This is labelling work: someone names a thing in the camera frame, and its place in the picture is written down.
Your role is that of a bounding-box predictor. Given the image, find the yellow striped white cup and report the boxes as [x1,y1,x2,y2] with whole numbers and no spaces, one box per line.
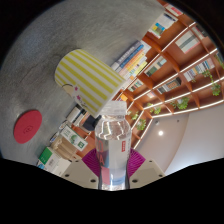
[54,49,127,118]

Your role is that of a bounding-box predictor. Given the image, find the dark chair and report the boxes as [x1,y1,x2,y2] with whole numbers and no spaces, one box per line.
[81,114,101,133]

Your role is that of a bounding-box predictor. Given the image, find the wooden artist mannequin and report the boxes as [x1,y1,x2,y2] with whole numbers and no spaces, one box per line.
[49,134,81,161]

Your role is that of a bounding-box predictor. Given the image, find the flat round red coaster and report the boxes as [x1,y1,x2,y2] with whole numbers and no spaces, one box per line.
[13,109,43,145]

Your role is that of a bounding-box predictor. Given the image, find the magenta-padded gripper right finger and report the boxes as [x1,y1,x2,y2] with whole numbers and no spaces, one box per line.
[128,148,166,190]

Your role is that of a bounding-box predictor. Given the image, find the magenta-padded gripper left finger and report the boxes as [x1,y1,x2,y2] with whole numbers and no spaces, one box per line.
[62,148,100,190]

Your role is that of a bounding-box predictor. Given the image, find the wooden shelf unit with books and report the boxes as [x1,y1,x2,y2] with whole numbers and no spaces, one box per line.
[109,0,224,151]

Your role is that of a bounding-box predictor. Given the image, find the stack of dark books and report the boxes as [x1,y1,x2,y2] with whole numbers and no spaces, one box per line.
[65,103,88,126]

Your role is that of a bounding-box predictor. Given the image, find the clear plastic water bottle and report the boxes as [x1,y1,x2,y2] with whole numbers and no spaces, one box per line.
[94,100,133,191]

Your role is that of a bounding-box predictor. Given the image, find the tall white green carton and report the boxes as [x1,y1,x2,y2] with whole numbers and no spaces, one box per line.
[59,124,89,152]

